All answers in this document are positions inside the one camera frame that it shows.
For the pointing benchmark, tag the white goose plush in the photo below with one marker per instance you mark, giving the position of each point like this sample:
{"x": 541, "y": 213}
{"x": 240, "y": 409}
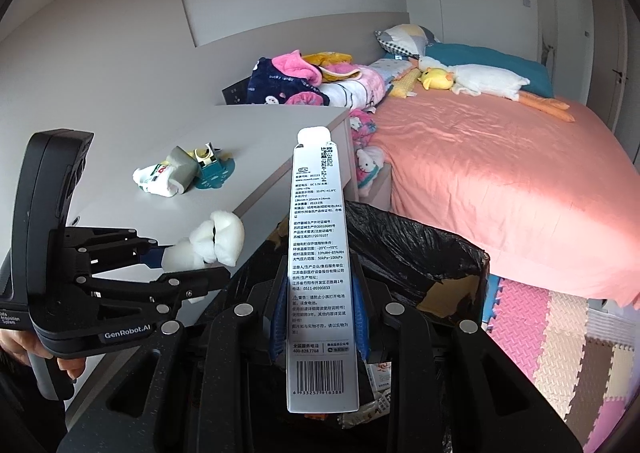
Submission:
{"x": 490, "y": 80}

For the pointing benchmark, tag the grey bed headboard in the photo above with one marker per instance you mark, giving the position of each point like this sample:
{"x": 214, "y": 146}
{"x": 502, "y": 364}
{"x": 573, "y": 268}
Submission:
{"x": 225, "y": 63}

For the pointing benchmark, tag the white door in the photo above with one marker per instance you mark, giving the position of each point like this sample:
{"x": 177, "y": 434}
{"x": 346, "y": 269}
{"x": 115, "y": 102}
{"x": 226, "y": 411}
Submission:
{"x": 570, "y": 23}

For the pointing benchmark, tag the yellow cloth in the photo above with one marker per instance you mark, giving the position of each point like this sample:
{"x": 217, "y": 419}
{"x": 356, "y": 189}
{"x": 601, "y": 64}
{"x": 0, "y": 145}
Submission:
{"x": 332, "y": 60}

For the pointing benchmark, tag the pastel foam floor mat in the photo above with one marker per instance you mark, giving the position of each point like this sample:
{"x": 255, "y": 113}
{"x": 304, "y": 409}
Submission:
{"x": 565, "y": 358}

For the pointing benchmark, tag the pink cloth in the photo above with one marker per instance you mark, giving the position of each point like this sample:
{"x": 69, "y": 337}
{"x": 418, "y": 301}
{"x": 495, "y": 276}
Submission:
{"x": 295, "y": 65}

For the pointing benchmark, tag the checkered pillow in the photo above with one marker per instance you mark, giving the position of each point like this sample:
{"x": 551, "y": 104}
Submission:
{"x": 405, "y": 38}

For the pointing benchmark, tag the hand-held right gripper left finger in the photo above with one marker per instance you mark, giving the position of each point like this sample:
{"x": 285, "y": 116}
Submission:
{"x": 277, "y": 333}

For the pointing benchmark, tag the teal white small toy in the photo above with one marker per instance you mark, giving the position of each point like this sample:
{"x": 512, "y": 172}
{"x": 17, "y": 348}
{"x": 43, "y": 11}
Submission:
{"x": 215, "y": 178}

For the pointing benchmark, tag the pink cat print blanket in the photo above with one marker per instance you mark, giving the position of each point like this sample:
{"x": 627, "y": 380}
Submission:
{"x": 365, "y": 153}

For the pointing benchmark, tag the yellow duck plush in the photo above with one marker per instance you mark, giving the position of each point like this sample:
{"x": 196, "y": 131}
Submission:
{"x": 435, "y": 79}

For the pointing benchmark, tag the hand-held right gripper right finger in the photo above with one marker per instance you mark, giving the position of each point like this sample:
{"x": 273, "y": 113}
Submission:
{"x": 361, "y": 333}

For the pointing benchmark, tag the grey card box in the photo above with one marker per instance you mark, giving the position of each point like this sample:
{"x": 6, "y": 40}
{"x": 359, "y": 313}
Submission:
{"x": 320, "y": 258}

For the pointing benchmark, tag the person's left hand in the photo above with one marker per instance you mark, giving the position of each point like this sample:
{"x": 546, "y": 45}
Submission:
{"x": 72, "y": 367}

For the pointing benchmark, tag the teal pillow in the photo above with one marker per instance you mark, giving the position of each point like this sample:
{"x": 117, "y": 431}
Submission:
{"x": 480, "y": 58}

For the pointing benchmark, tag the bed with pink sheet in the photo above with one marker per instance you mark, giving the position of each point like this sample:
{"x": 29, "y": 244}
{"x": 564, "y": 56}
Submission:
{"x": 490, "y": 183}

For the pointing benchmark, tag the white pink patterned blanket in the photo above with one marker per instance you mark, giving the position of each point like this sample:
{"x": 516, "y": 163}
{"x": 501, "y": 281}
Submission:
{"x": 355, "y": 88}

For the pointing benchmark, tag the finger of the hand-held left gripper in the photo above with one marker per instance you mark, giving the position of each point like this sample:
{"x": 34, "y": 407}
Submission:
{"x": 152, "y": 257}
{"x": 200, "y": 280}

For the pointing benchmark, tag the bin with black bag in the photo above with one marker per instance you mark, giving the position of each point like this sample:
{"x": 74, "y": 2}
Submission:
{"x": 400, "y": 243}

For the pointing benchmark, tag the white pouch with orange label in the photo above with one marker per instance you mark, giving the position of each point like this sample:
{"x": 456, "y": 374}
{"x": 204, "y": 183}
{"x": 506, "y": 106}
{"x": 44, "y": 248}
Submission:
{"x": 381, "y": 373}

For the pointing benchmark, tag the person's left forearm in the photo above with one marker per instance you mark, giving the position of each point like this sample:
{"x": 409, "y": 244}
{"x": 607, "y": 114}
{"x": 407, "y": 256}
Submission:
{"x": 25, "y": 408}

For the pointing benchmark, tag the white bottle with red label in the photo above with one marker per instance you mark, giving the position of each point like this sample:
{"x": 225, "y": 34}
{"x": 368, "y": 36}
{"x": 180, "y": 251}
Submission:
{"x": 155, "y": 180}

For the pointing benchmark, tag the small yellow pillow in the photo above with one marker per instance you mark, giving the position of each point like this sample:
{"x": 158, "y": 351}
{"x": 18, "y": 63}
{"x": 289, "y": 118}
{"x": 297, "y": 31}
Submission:
{"x": 405, "y": 83}

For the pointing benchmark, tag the white tissue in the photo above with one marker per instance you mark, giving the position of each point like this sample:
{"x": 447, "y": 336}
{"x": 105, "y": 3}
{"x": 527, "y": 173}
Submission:
{"x": 220, "y": 238}

